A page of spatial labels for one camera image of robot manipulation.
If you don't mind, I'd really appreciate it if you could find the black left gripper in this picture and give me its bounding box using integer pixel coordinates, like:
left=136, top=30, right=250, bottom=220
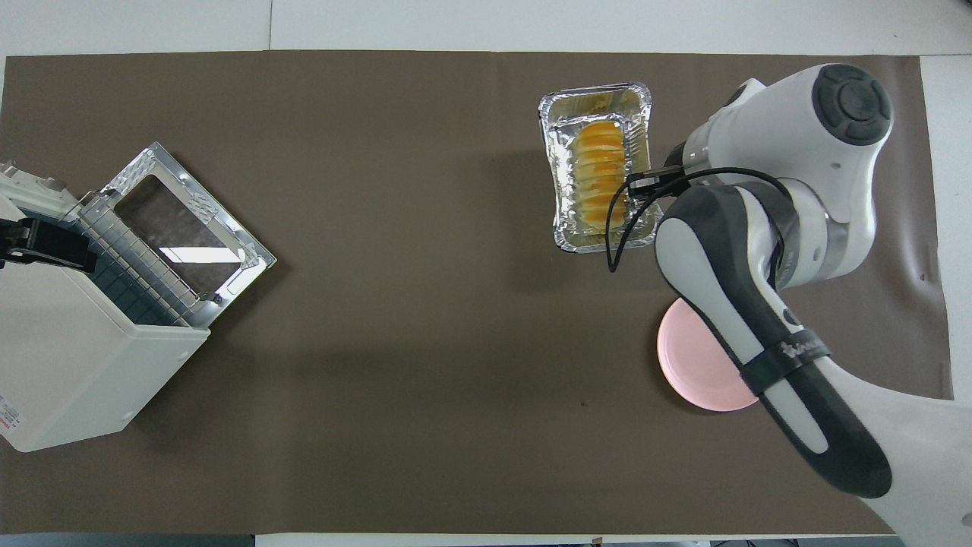
left=0, top=217, right=98, bottom=274

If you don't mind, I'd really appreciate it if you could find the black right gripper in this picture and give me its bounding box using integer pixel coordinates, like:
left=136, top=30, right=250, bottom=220
left=626, top=171, right=692, bottom=202

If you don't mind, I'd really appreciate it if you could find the sliced yellow bread loaf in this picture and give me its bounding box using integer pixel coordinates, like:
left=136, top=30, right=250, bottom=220
left=573, top=120, right=631, bottom=232

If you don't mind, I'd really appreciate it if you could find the aluminium foil tray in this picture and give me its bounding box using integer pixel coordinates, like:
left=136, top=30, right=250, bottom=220
left=538, top=82, right=660, bottom=254

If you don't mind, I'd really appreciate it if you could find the cream white toaster oven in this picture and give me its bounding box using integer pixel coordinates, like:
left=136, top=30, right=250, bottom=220
left=0, top=160, right=212, bottom=454

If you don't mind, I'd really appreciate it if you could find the glass oven door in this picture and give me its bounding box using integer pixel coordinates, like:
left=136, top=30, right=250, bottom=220
left=99, top=141, right=278, bottom=308

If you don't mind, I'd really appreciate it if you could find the pink round plate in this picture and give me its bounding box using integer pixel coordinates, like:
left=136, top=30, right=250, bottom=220
left=657, top=296, right=760, bottom=413

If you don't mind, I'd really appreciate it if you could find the brown table mat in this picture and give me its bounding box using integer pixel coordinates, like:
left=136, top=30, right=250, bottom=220
left=0, top=50, right=954, bottom=535

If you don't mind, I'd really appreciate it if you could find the metal oven wire rack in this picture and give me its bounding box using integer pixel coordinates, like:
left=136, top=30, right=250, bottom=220
left=15, top=194, right=210, bottom=329

